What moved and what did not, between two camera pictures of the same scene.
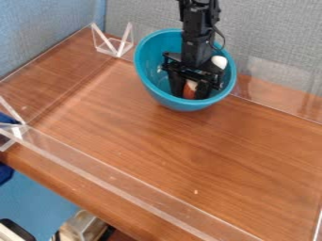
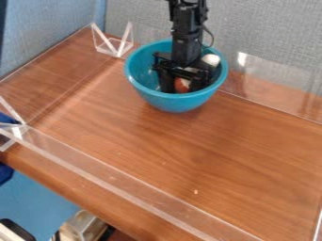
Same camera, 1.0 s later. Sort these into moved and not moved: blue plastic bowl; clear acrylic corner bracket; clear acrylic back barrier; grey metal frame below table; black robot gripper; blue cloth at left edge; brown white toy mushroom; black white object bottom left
Moved: black robot gripper; brown white toy mushroom; blue plastic bowl
Not moved: clear acrylic back barrier; clear acrylic corner bracket; black white object bottom left; blue cloth at left edge; grey metal frame below table
